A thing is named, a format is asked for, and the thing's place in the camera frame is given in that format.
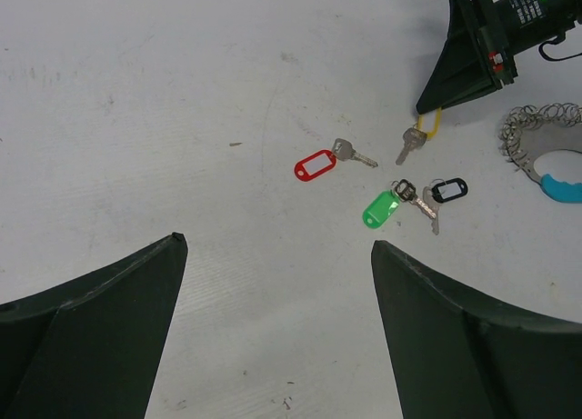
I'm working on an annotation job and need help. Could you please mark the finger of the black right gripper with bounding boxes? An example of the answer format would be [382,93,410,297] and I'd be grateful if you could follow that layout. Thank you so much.
[416,0,497,114]

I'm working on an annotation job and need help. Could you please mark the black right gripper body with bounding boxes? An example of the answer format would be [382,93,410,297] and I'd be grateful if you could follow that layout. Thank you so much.
[471,0,581,85]

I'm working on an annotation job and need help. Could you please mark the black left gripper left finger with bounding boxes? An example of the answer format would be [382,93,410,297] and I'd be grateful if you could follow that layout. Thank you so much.
[1,233,188,418]

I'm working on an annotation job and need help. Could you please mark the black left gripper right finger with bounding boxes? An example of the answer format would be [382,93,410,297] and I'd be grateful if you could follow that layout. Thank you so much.
[371,241,581,418]

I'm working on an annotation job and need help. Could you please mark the yellow tag key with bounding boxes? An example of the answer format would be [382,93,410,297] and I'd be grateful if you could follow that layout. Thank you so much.
[396,108,442,165]

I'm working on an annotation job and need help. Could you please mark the black tag key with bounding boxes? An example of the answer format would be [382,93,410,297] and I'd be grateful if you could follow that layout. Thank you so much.
[422,177,468,235]

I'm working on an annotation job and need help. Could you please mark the red tag key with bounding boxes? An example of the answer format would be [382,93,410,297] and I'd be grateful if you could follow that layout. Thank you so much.
[294,138,378,182]

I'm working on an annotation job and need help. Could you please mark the green tag key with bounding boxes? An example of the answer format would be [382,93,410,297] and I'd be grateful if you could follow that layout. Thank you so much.
[362,179,437,229]

